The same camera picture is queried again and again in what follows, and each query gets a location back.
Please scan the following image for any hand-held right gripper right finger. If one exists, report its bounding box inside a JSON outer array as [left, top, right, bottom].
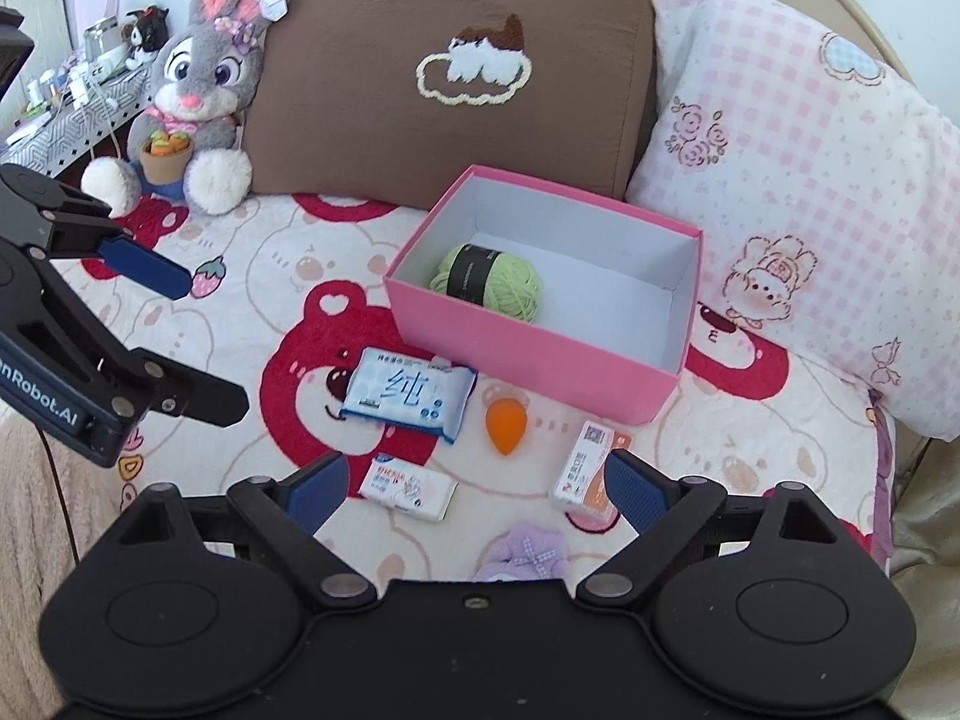
[[576, 449, 845, 612]]

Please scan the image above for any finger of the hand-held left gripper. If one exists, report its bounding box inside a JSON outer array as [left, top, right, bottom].
[[0, 163, 195, 302], [97, 348, 251, 429]]

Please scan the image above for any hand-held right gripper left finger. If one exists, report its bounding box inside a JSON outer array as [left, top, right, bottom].
[[116, 453, 380, 613]]

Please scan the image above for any white orange floss pick box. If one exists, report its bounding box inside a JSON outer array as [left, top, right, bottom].
[[549, 420, 634, 519]]

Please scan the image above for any blue wet wipes pack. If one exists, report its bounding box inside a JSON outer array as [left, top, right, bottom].
[[338, 346, 479, 446]]

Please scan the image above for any pink cardboard box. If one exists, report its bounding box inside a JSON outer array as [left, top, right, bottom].
[[383, 163, 705, 428]]

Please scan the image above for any small white tissue pack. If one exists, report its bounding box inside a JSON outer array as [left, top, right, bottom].
[[357, 455, 460, 523]]

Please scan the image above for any red bear printed blanket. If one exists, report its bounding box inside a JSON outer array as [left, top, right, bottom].
[[45, 190, 899, 587]]

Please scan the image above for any orange makeup sponge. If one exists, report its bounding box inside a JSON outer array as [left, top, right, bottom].
[[484, 397, 530, 457]]

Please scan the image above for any side table with patterned cloth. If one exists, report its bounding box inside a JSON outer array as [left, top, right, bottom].
[[0, 66, 160, 182]]

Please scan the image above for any grey plush bunny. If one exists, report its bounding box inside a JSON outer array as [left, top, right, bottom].
[[79, 0, 298, 215]]

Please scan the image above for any small dark-haired doll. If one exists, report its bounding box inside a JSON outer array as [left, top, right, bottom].
[[121, 5, 170, 65]]

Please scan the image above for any green yarn ball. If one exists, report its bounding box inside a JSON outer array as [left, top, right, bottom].
[[428, 241, 545, 326]]

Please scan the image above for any brown embroidered pillow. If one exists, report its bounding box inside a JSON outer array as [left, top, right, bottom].
[[239, 0, 662, 204]]

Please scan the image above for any beige cloth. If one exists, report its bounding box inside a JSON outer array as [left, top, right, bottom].
[[888, 433, 960, 620]]

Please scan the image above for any pink checkered pillow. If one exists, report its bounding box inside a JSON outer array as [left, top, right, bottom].
[[625, 0, 960, 441]]

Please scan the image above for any purple bow hair tie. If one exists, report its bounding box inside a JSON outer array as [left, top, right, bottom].
[[473, 520, 569, 583]]

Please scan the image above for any black cable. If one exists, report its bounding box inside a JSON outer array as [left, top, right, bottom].
[[36, 426, 85, 565]]

